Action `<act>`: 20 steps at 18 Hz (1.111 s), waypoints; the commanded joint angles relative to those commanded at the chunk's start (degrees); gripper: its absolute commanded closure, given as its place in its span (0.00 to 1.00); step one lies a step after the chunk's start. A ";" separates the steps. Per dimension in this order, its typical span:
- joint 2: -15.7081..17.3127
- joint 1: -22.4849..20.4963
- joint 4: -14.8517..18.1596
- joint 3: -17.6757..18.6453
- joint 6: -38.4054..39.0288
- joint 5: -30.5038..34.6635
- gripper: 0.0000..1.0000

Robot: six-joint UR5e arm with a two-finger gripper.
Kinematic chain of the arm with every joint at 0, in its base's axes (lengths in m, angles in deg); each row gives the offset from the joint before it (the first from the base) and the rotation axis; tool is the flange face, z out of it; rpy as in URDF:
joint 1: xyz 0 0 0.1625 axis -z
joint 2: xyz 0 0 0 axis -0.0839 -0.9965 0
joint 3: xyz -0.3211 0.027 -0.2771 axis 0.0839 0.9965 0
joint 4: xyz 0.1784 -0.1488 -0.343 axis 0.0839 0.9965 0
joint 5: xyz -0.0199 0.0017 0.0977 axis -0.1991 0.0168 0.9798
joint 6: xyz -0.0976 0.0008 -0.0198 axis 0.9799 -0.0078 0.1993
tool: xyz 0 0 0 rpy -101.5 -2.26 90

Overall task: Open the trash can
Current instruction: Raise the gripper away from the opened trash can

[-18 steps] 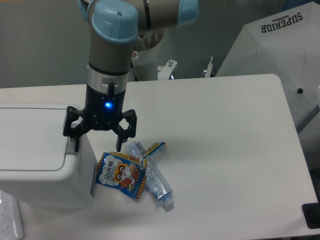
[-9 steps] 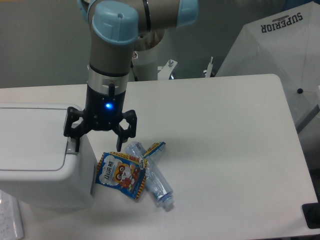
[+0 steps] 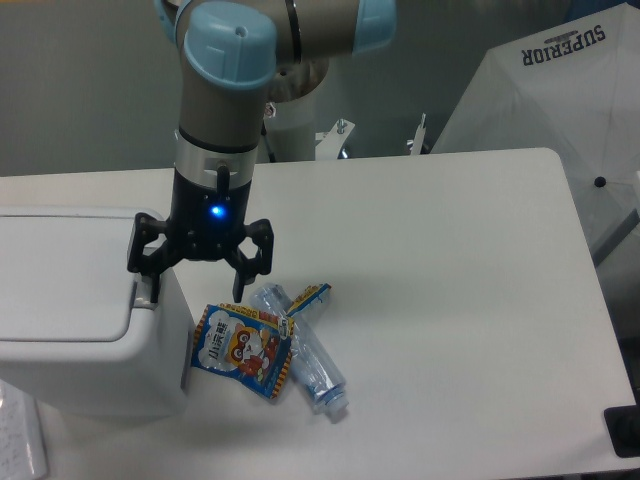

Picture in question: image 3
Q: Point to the black device at table edge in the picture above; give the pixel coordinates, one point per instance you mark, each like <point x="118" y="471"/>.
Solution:
<point x="623" y="426"/>

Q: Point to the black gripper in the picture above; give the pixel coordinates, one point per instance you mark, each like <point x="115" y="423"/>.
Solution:
<point x="205" y="220"/>

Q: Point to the crushed clear plastic bottle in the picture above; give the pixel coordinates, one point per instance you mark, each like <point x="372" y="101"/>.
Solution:
<point x="311" y="365"/>

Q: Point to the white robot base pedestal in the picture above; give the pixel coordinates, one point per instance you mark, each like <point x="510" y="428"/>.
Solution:
<point x="290" y="129"/>

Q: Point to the white plastic trash can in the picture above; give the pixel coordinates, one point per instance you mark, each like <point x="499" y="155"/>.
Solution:
<point x="79" y="331"/>

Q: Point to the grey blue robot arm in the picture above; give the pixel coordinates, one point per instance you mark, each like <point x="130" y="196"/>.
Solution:
<point x="230" y="53"/>

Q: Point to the blue cartoon snack bag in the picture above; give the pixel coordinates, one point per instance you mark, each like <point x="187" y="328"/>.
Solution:
<point x="248" y="345"/>

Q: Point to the white metal mounting bracket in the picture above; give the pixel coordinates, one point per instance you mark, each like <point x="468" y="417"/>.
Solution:
<point x="329" y="145"/>

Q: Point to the blue yellow snack wrapper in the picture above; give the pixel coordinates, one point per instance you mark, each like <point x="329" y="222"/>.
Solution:
<point x="311" y="303"/>

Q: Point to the white superior umbrella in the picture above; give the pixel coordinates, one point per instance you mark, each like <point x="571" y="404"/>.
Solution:
<point x="575" y="90"/>

